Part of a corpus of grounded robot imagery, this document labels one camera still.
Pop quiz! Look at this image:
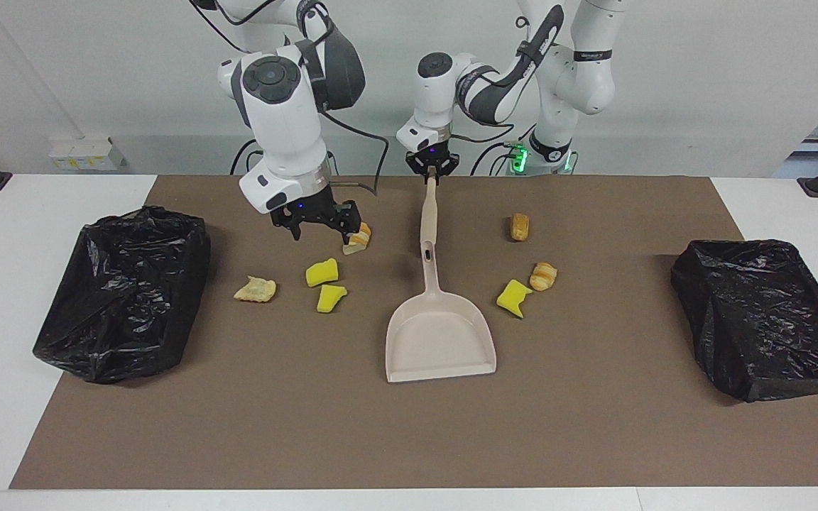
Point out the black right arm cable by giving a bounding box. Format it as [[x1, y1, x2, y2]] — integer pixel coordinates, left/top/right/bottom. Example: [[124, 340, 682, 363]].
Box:
[[192, 0, 390, 196]]

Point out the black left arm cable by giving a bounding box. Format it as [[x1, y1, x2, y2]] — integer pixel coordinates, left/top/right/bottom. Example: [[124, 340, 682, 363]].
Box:
[[448, 0, 566, 146]]

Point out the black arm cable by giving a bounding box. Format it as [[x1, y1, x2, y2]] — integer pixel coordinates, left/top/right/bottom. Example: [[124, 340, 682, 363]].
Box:
[[192, 0, 390, 196], [448, 0, 566, 146]]

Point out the white wall socket box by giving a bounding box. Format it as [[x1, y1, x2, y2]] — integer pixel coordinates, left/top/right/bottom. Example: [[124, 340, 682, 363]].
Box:
[[49, 137, 126, 171]]

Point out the beige hand brush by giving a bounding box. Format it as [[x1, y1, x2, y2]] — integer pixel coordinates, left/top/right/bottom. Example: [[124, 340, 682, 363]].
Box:
[[420, 167, 443, 246]]

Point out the brown table mat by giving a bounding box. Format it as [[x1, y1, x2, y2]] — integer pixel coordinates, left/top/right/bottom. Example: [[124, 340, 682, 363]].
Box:
[[9, 175, 818, 490]]

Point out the black trash bag bin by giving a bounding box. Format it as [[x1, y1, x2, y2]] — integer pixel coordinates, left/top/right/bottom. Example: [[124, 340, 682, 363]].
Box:
[[670, 239, 818, 403], [33, 206, 212, 385]]

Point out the black base cable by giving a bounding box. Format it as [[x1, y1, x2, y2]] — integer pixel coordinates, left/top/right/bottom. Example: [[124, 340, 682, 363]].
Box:
[[230, 138, 268, 176], [471, 141, 523, 176]]

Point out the small notched yellow sponge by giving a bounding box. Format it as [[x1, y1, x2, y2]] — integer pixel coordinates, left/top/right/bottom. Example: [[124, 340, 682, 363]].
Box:
[[317, 285, 348, 314]]

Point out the striped croissant bread piece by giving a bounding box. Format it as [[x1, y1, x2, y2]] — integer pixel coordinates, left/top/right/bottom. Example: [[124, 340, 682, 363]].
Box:
[[529, 262, 557, 292], [342, 222, 372, 256]]

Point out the rounded yellow sponge chunk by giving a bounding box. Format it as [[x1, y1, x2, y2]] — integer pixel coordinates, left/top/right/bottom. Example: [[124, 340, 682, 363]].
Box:
[[305, 258, 339, 288]]

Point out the pale cracker piece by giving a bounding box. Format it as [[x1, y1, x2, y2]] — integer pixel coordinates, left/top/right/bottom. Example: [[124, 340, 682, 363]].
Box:
[[233, 276, 277, 304]]

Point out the beige plastic dustpan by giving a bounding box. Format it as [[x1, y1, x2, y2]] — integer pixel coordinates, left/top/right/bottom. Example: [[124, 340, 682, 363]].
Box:
[[385, 239, 497, 384]]

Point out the large notched yellow sponge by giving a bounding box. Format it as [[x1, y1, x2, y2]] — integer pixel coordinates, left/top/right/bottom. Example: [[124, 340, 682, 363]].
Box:
[[496, 279, 533, 319]]

